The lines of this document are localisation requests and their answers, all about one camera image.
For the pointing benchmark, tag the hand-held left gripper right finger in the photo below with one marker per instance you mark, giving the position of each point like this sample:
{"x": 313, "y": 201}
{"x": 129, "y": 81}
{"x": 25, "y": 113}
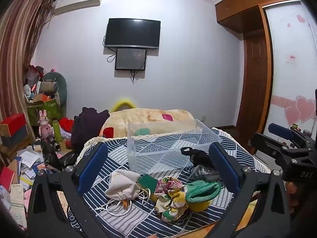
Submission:
{"x": 223, "y": 166}

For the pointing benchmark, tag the brown wooden door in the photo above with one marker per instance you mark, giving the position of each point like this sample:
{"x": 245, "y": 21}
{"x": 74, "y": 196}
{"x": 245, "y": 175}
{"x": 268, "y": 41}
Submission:
{"x": 253, "y": 84}

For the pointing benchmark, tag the white lace cloth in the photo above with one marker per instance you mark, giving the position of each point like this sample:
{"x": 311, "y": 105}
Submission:
{"x": 85, "y": 147}

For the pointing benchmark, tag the pink rabbit toy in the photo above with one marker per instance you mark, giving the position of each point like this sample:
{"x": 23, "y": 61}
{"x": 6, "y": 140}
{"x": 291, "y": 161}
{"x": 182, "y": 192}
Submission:
{"x": 45, "y": 126}

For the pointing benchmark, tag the green bottle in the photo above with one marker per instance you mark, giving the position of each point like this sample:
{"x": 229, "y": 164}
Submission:
{"x": 57, "y": 131}

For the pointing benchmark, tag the small pink heart sticker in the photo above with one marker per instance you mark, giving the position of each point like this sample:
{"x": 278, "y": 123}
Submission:
{"x": 292, "y": 116}

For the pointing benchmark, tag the grey box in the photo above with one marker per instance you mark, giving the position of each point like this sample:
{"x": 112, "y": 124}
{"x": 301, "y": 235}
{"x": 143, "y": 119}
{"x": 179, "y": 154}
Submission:
{"x": 13, "y": 138}

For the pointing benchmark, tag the green shopping bag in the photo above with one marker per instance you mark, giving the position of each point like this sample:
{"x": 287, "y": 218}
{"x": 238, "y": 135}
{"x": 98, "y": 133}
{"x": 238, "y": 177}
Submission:
{"x": 45, "y": 111}

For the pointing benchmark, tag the white air conditioner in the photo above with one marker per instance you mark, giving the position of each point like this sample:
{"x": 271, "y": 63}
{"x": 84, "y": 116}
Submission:
{"x": 76, "y": 2}

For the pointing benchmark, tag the yellow plush item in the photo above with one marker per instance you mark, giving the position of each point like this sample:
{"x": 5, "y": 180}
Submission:
{"x": 122, "y": 103}

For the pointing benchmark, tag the blue white patterned cloth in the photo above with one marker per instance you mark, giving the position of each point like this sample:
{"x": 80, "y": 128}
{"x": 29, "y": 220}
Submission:
{"x": 123, "y": 219}

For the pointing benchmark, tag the wooden overhead cabinet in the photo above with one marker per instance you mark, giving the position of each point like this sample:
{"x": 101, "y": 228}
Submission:
{"x": 237, "y": 12}

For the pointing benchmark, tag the striped brown curtain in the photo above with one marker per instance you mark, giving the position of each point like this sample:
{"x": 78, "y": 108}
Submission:
{"x": 17, "y": 54}

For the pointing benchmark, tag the clear plastic storage box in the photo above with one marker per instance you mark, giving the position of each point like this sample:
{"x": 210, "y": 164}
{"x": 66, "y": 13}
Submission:
{"x": 153, "y": 153}

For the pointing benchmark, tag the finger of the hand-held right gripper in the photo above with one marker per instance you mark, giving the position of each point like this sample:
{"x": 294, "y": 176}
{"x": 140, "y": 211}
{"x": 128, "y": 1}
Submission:
{"x": 266, "y": 145}
{"x": 279, "y": 131}

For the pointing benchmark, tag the small black wall monitor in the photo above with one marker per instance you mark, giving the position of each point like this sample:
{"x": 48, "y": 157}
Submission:
{"x": 130, "y": 59}

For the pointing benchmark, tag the green and yellow sponge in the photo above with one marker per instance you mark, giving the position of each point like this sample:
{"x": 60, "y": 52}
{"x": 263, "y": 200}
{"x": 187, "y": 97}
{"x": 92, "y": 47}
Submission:
{"x": 148, "y": 182}

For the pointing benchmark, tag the grey green plush pillow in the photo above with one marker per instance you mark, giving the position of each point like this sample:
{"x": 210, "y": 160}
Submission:
{"x": 55, "y": 86}

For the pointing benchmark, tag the dark purple clothing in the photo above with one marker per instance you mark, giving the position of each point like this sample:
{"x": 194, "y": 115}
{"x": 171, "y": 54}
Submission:
{"x": 86, "y": 126}

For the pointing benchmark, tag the white sliding wardrobe door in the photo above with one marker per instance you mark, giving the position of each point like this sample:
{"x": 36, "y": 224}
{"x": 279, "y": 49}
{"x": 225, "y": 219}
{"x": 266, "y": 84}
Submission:
{"x": 289, "y": 79}

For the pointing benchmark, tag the black plastic bag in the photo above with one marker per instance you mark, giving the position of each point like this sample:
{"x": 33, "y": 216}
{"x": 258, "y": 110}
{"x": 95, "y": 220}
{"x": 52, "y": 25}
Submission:
{"x": 57, "y": 161}

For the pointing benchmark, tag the large pink heart sticker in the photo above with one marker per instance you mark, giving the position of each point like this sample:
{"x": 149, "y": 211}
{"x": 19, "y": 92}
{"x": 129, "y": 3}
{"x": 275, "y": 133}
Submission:
{"x": 305, "y": 107}

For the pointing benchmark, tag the green knitted pouch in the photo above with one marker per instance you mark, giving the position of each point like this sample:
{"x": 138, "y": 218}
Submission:
{"x": 201, "y": 191}

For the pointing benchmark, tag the silver glitter pouch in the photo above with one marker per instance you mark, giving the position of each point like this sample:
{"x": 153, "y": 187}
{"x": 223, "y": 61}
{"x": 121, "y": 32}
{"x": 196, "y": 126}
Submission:
{"x": 204, "y": 173}

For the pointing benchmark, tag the black wall television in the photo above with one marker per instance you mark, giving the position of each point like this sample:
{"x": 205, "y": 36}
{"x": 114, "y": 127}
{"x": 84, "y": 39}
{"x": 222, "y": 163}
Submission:
{"x": 132, "y": 32}

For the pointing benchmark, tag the floral fabric scrunchie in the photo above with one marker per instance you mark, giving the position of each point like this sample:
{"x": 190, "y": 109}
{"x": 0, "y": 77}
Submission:
{"x": 171, "y": 198}

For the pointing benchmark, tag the red box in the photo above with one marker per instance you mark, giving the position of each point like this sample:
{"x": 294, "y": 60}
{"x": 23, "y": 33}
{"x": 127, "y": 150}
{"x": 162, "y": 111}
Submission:
{"x": 12, "y": 124}

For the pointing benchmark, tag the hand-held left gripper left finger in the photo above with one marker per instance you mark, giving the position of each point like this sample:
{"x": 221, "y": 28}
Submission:
{"x": 92, "y": 164}

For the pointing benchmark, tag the black cylindrical lens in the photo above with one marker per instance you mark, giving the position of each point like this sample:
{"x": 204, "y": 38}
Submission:
{"x": 55, "y": 144}

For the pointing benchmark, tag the beige fleece blanket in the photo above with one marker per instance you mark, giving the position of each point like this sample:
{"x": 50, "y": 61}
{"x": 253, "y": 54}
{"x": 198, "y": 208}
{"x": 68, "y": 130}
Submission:
{"x": 148, "y": 116}

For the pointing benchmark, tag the red clothing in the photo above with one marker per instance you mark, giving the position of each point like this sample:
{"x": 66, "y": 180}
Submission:
{"x": 66, "y": 124}

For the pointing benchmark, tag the pile of papers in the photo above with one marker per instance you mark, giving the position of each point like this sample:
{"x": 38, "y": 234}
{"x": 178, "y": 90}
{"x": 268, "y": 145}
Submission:
{"x": 22, "y": 168}

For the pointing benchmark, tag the black fabric bag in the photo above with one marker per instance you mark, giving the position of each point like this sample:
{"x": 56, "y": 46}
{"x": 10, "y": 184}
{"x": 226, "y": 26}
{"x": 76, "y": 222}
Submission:
{"x": 198, "y": 157}

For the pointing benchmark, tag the pile of toys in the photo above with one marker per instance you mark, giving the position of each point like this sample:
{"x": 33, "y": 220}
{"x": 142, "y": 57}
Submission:
{"x": 33, "y": 84}

